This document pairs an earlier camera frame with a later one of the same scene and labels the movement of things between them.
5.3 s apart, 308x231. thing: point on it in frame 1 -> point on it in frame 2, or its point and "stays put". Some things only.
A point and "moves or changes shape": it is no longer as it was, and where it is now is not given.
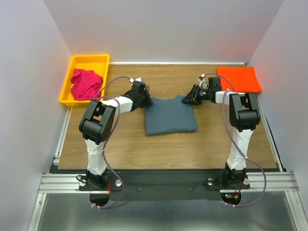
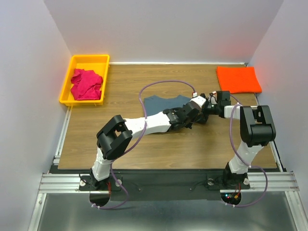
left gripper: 146,97 -> 195,115
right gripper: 195,94 -> 207,109
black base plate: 163,185 stays put
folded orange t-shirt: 243,79 stays put
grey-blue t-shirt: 169,116 moves or changes shape
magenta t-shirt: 86,84 stays put
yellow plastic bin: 99,64 stays put
